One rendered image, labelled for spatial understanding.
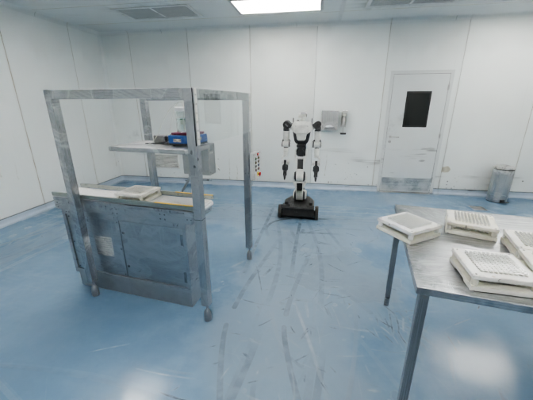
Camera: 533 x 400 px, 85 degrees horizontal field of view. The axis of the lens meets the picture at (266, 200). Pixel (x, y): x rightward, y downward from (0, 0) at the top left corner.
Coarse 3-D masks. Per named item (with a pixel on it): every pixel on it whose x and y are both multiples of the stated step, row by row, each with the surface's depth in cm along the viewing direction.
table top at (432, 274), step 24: (432, 216) 196; (504, 216) 195; (432, 240) 161; (456, 240) 161; (480, 240) 161; (408, 264) 142; (432, 264) 137; (432, 288) 119; (456, 288) 119; (528, 312) 110
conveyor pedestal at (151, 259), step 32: (96, 224) 241; (128, 224) 231; (160, 224) 220; (96, 256) 253; (128, 256) 242; (160, 256) 232; (192, 256) 228; (128, 288) 255; (160, 288) 244; (192, 288) 233
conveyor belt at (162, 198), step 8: (64, 192) 247; (80, 192) 247; (88, 192) 247; (96, 192) 247; (104, 192) 247; (112, 192) 247; (96, 200) 228; (152, 200) 227; (160, 200) 227; (168, 200) 226; (176, 200) 226; (184, 200) 226; (192, 200) 226; (208, 200) 226; (168, 208) 210; (208, 208) 222
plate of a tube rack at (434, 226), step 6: (390, 216) 176; (384, 222) 170; (390, 222) 167; (396, 222) 167; (432, 222) 167; (396, 228) 163; (402, 228) 160; (408, 228) 160; (420, 228) 160; (426, 228) 160; (432, 228) 160; (438, 228) 162; (408, 234) 156; (414, 234) 155
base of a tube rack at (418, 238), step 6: (378, 228) 175; (384, 228) 171; (390, 228) 171; (390, 234) 167; (396, 234) 163; (402, 234) 163; (420, 234) 163; (426, 234) 163; (432, 234) 162; (438, 234) 164; (402, 240) 160; (408, 240) 156; (414, 240) 156; (420, 240) 159
